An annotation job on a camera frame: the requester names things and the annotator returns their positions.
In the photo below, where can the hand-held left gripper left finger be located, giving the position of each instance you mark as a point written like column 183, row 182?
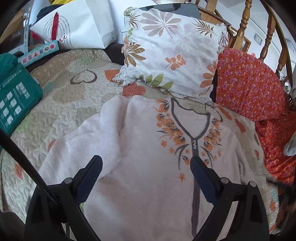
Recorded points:
column 86, row 183

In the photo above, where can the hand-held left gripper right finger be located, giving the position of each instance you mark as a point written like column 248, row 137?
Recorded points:
column 204, row 183

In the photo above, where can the pink floral sweater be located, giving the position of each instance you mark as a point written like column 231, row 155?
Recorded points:
column 138, row 162

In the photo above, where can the heart patterned quilt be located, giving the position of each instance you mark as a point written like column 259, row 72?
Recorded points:
column 69, row 111

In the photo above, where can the orange floral cloth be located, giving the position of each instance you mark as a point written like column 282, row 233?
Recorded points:
column 249, row 88

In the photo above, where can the green cardboard box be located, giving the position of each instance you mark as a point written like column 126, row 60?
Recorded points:
column 16, row 97

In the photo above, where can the crumpled silver foil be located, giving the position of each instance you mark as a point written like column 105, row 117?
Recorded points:
column 285, row 83

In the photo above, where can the white floral pillow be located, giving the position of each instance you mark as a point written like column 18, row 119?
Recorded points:
column 171, row 51

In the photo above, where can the long colourful shapes box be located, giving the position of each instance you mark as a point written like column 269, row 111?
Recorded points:
column 38, row 53

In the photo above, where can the wooden chair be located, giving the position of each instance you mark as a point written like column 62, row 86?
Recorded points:
column 241, row 30

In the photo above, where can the white paper bag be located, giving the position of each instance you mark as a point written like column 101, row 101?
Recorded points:
column 83, row 25

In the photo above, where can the dark grey flat panel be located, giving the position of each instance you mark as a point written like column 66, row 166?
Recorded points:
column 182, row 10

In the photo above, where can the dark cloth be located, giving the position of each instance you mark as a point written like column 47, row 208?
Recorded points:
column 46, row 11

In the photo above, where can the yellow plastic bag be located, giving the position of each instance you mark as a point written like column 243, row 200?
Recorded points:
column 61, row 1

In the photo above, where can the white wall socket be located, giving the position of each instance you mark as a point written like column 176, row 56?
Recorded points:
column 258, row 39

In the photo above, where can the perforated metal rail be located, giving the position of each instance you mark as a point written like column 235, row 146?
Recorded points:
column 26, row 25

